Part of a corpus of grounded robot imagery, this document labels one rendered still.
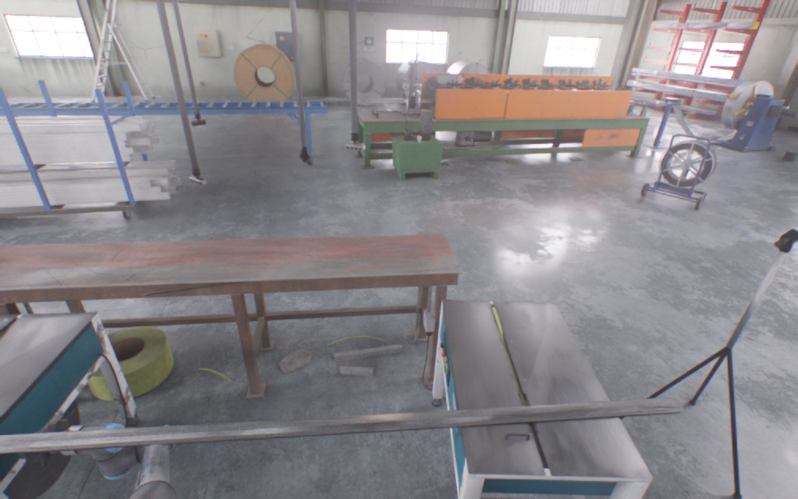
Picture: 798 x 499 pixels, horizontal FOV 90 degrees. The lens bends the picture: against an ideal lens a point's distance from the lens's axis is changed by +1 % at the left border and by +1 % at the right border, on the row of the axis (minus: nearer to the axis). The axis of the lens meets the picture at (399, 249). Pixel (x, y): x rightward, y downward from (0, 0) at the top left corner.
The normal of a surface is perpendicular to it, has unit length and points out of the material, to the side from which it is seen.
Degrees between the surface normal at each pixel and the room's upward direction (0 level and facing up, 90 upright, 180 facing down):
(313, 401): 0
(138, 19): 90
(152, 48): 90
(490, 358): 0
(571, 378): 0
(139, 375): 90
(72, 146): 90
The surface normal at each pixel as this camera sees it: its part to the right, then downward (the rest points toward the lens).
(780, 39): -0.97, 0.08
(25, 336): 0.04, -0.88
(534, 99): 0.23, 0.47
